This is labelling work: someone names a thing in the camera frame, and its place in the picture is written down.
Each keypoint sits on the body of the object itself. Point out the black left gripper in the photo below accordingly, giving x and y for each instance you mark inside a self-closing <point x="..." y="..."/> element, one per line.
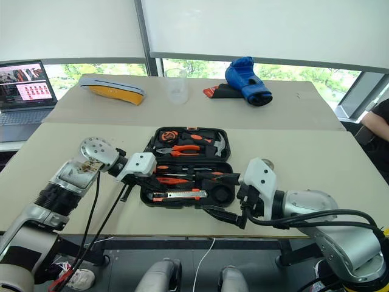
<point x="138" y="180"/>

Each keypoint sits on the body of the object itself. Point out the person's black clothed body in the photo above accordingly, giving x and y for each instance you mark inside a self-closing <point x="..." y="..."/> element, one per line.
<point x="381" y="106"/>

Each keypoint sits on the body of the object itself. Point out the grey rounded shape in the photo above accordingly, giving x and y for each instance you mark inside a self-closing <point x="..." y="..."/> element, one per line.
<point x="161" y="276"/>
<point x="232" y="280"/>

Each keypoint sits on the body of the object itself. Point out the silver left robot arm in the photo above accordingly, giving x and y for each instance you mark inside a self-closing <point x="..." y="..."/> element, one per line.
<point x="67" y="182"/>

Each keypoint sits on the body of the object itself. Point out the black orange tape measure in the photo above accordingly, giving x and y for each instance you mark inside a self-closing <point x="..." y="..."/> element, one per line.
<point x="167" y="135"/>

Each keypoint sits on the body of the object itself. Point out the white roller blind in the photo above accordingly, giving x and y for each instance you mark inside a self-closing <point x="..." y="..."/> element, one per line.
<point x="267" y="27"/>
<point x="70" y="27"/>

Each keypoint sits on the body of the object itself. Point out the black table leg frame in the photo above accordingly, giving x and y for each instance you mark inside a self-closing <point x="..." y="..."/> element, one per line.
<point x="91" y="249"/>
<point x="294" y="252"/>

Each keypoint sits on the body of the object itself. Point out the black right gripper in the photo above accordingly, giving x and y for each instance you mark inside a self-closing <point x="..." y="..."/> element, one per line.
<point x="249" y="202"/>

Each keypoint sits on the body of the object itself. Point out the grey window frame post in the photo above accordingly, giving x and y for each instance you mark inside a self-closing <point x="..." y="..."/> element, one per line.
<point x="358" y="94"/>

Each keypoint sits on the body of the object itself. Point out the black plastic tool case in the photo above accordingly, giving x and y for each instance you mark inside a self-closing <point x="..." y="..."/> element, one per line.
<point x="222" y="194"/>

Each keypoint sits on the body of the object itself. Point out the person's bare forearm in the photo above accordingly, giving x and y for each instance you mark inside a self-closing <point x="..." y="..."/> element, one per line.
<point x="377" y="123"/>

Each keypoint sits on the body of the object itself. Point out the black electrical tape roll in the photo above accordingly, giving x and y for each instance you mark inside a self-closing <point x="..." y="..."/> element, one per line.
<point x="269" y="164"/>

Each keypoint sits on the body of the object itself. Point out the white sneaker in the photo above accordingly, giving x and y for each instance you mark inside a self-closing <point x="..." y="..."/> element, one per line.
<point x="80" y="278"/>

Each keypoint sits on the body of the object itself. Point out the black red flat pad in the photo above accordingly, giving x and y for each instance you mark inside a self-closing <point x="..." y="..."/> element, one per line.
<point x="225" y="92"/>

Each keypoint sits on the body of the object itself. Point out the grey laptop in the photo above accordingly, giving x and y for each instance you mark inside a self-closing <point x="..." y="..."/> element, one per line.
<point x="24" y="91"/>

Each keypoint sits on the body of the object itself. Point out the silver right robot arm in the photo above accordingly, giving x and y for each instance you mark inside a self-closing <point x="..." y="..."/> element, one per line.
<point x="334" y="231"/>

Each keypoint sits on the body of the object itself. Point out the black orange utility knife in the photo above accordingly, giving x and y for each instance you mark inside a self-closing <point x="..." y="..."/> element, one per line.
<point x="179" y="195"/>

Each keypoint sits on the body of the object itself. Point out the clear plastic measuring cup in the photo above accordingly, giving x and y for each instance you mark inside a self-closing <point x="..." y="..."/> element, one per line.
<point x="177" y="89"/>

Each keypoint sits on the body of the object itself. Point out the claw hammer black orange grip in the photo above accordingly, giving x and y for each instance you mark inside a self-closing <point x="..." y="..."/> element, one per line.
<point x="199" y="138"/>

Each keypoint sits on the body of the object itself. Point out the blue boxing glove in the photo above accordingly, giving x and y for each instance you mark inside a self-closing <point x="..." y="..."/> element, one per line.
<point x="244" y="79"/>

